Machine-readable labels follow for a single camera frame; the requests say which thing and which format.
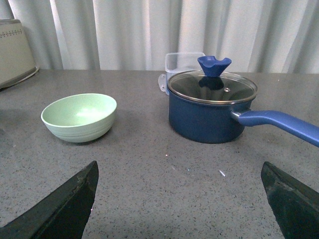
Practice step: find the white curtain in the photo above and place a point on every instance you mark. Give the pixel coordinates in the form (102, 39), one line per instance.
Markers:
(271, 36)

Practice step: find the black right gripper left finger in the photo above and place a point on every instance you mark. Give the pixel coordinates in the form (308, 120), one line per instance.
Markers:
(63, 214)

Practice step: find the dark blue saucepan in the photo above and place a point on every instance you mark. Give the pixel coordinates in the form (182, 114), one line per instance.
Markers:
(219, 124)

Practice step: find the clear plastic food container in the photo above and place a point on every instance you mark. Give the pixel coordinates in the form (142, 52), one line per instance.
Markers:
(176, 63)

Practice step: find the glass lid blue knob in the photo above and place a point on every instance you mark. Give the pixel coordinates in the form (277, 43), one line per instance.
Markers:
(211, 84)

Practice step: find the light green bowl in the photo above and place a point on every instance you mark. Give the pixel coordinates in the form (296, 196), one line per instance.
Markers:
(80, 118)

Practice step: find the cream toaster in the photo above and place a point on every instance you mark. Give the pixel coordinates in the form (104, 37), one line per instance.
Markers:
(16, 59)

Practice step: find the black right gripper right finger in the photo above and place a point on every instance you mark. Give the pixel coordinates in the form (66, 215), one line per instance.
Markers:
(294, 204)

